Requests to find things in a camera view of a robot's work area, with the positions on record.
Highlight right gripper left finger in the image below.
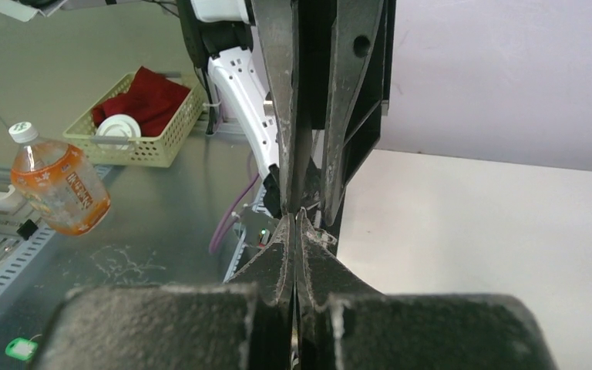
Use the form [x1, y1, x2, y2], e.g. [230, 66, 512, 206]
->
[30, 217, 294, 369]

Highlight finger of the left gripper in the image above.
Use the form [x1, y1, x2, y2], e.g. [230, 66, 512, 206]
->
[252, 0, 312, 214]
[321, 1, 396, 225]

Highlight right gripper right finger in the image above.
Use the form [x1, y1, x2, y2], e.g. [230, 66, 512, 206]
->
[294, 214, 556, 369]

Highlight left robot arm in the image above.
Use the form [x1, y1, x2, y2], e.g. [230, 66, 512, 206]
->
[177, 0, 396, 226]

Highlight red cloth in basket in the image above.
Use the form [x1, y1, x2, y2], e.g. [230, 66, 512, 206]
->
[91, 66, 190, 137]

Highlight white round lid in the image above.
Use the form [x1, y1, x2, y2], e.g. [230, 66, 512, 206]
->
[92, 114, 142, 150]

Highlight beige perforated basket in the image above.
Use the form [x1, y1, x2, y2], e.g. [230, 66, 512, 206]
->
[63, 72, 207, 168]

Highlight loose green key tag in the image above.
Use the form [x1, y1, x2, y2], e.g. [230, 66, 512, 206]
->
[5, 334, 42, 362]

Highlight orange tea bottle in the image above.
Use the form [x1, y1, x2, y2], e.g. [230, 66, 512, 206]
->
[8, 122, 111, 236]

